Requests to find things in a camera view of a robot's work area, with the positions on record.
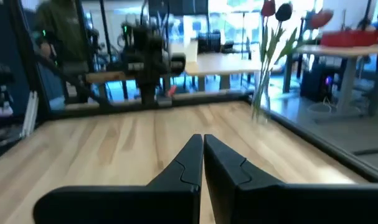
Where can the light wood side table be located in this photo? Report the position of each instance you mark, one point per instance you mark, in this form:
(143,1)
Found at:
(226,63)

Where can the red plastic bin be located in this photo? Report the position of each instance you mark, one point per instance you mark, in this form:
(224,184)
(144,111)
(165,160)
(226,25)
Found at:
(347,39)

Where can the black computer tower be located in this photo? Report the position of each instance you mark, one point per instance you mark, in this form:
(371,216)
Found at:
(316,84)

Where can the clear glass vase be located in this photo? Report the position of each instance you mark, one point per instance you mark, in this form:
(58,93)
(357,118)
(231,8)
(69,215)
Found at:
(261,99)

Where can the dark red artificial tulip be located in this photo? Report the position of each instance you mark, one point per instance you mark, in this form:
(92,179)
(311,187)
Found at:
(321,18)
(268,8)

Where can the black artificial tulip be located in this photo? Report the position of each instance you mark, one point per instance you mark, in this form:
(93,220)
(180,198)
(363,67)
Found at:
(283,12)

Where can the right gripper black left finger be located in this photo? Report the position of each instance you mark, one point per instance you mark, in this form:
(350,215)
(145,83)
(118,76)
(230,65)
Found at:
(129,205)

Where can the black slatted crate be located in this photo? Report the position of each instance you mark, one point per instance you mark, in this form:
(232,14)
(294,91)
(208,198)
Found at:
(210,42)

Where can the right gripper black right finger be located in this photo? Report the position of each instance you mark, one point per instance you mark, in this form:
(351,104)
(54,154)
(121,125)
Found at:
(300,205)

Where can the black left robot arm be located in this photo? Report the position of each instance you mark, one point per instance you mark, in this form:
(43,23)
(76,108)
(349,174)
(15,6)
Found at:
(148,90)

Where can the light wood desk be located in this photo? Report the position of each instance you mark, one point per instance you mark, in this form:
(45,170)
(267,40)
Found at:
(338,51)

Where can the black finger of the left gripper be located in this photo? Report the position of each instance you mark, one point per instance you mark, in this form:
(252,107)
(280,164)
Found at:
(139,68)
(176,67)

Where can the wooden bench top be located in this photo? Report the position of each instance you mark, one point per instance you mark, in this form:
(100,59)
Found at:
(107,76)

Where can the white plastic strips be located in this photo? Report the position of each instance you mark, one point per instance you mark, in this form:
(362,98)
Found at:
(30,115)

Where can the person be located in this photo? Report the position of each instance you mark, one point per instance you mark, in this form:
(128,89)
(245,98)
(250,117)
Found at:
(64,31)

